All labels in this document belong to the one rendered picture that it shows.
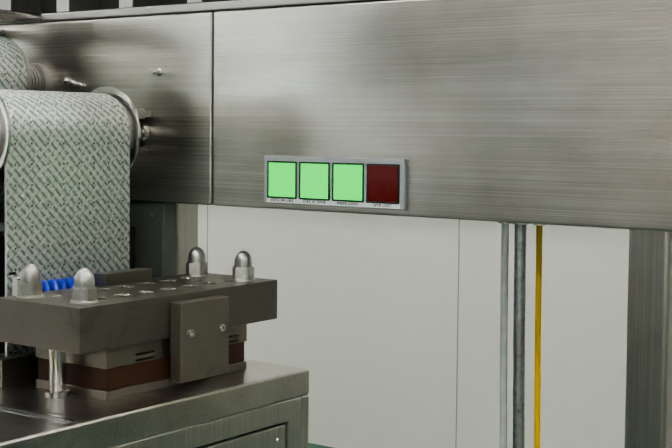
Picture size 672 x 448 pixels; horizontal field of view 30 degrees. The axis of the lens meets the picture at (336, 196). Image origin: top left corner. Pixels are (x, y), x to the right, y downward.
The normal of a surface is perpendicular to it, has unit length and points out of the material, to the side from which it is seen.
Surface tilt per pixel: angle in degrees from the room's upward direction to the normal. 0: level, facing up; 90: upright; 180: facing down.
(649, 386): 90
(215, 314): 90
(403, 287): 90
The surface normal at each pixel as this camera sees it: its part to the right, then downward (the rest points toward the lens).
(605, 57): -0.59, 0.04
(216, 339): 0.80, 0.04
